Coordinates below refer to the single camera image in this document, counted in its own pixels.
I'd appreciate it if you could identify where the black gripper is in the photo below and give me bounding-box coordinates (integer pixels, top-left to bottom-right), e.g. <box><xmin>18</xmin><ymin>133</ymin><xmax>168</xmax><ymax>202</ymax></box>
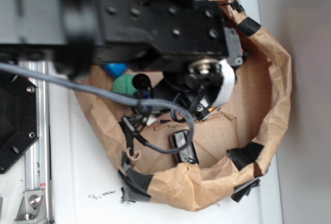
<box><xmin>95</xmin><ymin>0</ymin><xmax>242</xmax><ymax>105</ymax></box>

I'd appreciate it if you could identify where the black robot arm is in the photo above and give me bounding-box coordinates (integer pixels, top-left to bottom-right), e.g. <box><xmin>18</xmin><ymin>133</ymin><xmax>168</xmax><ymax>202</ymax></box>
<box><xmin>1</xmin><ymin>0</ymin><xmax>243</xmax><ymax>104</ymax></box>

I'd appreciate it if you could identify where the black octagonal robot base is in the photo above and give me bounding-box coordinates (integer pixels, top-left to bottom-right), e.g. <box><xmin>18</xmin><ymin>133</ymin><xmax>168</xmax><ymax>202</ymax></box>
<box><xmin>1</xmin><ymin>72</ymin><xmax>38</xmax><ymax>174</ymax></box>

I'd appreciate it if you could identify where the black box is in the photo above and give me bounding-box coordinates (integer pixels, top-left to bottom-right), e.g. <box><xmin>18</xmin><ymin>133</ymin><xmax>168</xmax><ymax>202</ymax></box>
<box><xmin>168</xmin><ymin>129</ymin><xmax>200</xmax><ymax>165</ymax></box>

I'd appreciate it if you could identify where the blue bowling pin toy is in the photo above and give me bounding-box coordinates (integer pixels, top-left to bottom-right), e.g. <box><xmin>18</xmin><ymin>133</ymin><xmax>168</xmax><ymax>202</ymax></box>
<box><xmin>101</xmin><ymin>63</ymin><xmax>128</xmax><ymax>78</ymax></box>

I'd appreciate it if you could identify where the green textured ball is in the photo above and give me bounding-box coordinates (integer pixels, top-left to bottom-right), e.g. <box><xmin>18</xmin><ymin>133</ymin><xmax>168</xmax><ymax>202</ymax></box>
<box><xmin>112</xmin><ymin>74</ymin><xmax>137</xmax><ymax>96</ymax></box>

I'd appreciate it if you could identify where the brown paper bag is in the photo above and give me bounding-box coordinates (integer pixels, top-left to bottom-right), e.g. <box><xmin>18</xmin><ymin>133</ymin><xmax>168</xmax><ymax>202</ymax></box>
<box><xmin>75</xmin><ymin>0</ymin><xmax>292</xmax><ymax>211</ymax></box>

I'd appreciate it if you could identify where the grey braided cable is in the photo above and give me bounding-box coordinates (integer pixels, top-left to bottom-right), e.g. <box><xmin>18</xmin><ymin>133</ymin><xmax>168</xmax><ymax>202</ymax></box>
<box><xmin>0</xmin><ymin>62</ymin><xmax>195</xmax><ymax>155</ymax></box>

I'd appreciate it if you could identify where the aluminium extrusion rail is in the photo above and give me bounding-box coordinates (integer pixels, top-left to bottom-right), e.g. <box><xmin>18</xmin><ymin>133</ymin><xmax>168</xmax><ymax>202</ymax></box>
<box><xmin>14</xmin><ymin>0</ymin><xmax>55</xmax><ymax>224</ymax></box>

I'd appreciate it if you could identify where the silver corner bracket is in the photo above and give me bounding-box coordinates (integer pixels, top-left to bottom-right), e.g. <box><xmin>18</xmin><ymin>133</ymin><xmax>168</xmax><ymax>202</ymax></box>
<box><xmin>13</xmin><ymin>189</ymin><xmax>48</xmax><ymax>223</ymax></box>

